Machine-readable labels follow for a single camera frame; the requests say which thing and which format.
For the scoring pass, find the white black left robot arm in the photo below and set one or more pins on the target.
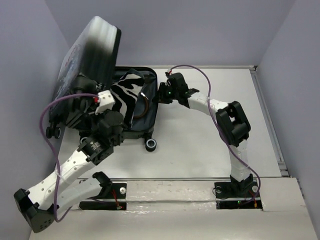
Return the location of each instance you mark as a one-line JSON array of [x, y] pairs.
[[40, 203]]

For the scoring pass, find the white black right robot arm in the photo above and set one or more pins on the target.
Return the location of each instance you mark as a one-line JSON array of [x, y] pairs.
[[232, 125]]

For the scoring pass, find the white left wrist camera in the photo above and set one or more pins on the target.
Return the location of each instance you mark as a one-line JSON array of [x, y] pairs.
[[104, 101]]

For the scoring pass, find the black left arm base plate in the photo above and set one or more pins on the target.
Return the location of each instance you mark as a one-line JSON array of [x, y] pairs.
[[114, 200]]

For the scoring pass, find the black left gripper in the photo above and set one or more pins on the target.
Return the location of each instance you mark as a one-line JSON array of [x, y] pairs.
[[94, 126]]

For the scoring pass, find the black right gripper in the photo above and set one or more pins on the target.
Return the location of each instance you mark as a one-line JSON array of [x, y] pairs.
[[159, 96]]

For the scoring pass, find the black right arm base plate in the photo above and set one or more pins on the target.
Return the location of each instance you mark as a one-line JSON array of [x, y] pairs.
[[228, 199]]

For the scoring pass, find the black hard-shell suitcase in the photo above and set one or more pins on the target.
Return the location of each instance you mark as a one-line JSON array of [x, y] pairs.
[[88, 68]]

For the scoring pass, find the brown silver headphones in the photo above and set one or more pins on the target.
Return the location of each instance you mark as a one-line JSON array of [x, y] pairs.
[[146, 107]]

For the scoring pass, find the zebra print plush cloth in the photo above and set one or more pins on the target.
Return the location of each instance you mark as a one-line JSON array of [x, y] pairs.
[[125, 93]]

